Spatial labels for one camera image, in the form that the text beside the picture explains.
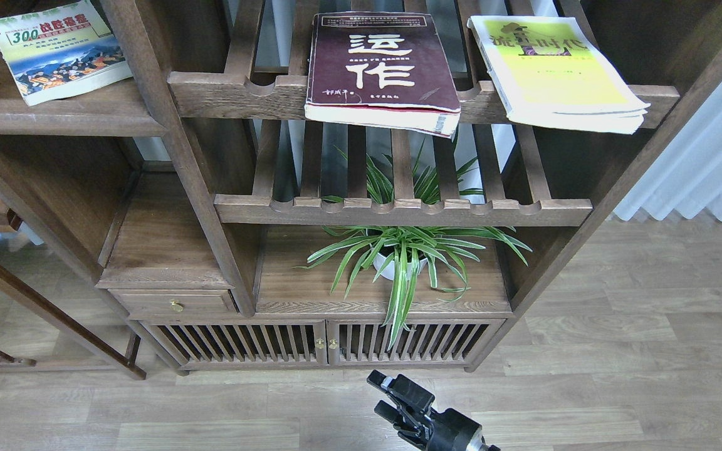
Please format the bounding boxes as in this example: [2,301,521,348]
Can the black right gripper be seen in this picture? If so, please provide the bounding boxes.
[367,370,484,450]

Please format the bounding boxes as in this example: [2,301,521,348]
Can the colourful 300 paperback book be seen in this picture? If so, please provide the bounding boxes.
[0,1,132,106]

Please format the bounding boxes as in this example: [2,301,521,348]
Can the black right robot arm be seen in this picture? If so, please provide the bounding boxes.
[367,370,499,450]

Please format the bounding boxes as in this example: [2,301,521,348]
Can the right slatted cabinet door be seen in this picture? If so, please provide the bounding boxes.
[327,319,504,366]

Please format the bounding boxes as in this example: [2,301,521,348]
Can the slatted cabinet door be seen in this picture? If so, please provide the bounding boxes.
[148,321,328,370]
[327,319,504,366]

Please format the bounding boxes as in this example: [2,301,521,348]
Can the white plant pot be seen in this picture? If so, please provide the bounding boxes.
[373,246,428,281]

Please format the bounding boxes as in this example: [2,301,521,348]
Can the left slatted cabinet door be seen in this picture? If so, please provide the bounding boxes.
[148,321,328,370]

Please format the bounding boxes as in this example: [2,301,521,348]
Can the brass drawer knob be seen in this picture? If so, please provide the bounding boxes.
[170,299,184,312]

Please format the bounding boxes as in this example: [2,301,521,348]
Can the dark wooden bookshelf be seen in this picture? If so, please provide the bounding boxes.
[0,1,722,375]

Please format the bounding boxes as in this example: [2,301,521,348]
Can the small wooden drawer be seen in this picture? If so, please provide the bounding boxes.
[110,289,238,319]

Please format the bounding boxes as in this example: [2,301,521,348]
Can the maroon book white characters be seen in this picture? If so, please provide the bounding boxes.
[305,11,461,138]

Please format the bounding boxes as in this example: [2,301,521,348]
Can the yellow cover book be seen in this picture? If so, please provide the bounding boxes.
[467,16,649,134]

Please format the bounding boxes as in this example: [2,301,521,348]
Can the white pleated curtain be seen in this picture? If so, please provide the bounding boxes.
[614,82,722,222]

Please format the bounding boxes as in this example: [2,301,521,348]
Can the wooden side furniture frame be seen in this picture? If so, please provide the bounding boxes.
[0,199,146,380]

